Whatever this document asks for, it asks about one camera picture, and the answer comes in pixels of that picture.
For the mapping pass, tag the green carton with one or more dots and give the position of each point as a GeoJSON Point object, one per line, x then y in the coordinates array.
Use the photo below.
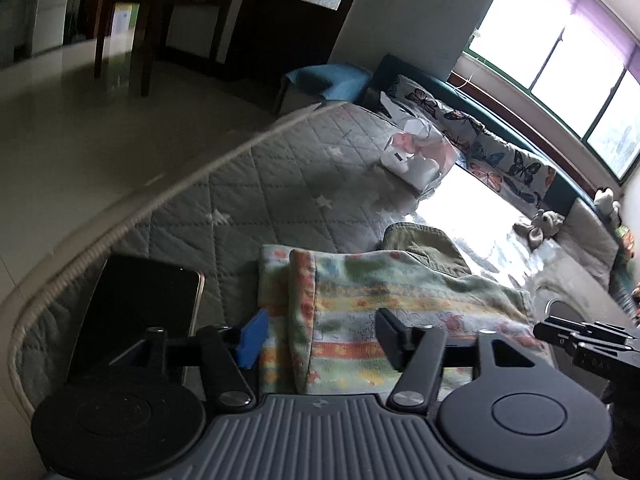
{"type": "Point", "coordinates": [122, 35]}

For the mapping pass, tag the clear plastic bag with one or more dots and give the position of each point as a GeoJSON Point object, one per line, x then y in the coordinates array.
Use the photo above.
{"type": "Point", "coordinates": [417, 152]}

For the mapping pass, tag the panda plush toy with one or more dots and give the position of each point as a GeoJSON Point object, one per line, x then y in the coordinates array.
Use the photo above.
{"type": "Point", "coordinates": [606, 202]}

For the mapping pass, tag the grey quilted star mattress pad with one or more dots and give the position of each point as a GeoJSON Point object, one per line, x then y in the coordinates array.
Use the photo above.
{"type": "Point", "coordinates": [300, 170]}

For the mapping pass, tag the floral printed garment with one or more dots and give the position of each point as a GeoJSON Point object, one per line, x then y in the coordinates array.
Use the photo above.
{"type": "Point", "coordinates": [360, 300]}

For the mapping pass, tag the olive green garment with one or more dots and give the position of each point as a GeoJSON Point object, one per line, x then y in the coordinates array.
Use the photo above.
{"type": "Point", "coordinates": [425, 245]}

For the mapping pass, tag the dark wooden door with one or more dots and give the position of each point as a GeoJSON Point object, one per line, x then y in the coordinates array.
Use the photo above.
{"type": "Point", "coordinates": [280, 35]}

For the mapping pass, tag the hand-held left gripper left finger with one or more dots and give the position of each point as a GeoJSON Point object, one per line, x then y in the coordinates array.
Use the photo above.
{"type": "Point", "coordinates": [252, 340]}

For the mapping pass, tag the grey pillow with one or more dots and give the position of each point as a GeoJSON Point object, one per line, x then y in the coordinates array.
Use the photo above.
{"type": "Point", "coordinates": [592, 240]}

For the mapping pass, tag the black smartphone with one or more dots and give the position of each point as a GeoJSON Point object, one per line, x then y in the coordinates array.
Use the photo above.
{"type": "Point", "coordinates": [145, 290]}

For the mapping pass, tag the person's right forearm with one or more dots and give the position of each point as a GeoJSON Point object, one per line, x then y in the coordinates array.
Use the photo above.
{"type": "Point", "coordinates": [625, 430]}

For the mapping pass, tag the green orange plush toy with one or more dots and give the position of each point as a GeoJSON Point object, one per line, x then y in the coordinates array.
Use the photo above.
{"type": "Point", "coordinates": [629, 240]}

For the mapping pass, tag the white plush rabbit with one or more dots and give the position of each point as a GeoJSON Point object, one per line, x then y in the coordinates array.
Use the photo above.
{"type": "Point", "coordinates": [542, 225]}

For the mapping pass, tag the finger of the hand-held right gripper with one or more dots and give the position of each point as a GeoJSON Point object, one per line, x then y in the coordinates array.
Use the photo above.
{"type": "Point", "coordinates": [555, 335]}
{"type": "Point", "coordinates": [595, 330]}

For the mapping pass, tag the blue bed sheet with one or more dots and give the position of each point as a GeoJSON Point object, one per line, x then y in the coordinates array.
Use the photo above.
{"type": "Point", "coordinates": [330, 82]}

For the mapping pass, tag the dark wooden table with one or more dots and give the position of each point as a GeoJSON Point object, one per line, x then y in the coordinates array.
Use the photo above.
{"type": "Point", "coordinates": [160, 5]}

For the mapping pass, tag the teal sofa frame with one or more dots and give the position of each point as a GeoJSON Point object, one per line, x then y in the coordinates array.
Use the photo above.
{"type": "Point", "coordinates": [505, 127]}

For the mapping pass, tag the green framed window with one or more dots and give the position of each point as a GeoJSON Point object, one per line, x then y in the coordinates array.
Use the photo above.
{"type": "Point", "coordinates": [565, 40]}

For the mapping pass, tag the butterfly print pillow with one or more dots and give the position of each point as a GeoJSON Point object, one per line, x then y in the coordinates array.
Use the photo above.
{"type": "Point", "coordinates": [440, 110]}
{"type": "Point", "coordinates": [515, 170]}

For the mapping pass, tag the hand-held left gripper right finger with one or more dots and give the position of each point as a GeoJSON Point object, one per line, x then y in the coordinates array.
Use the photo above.
{"type": "Point", "coordinates": [389, 340]}

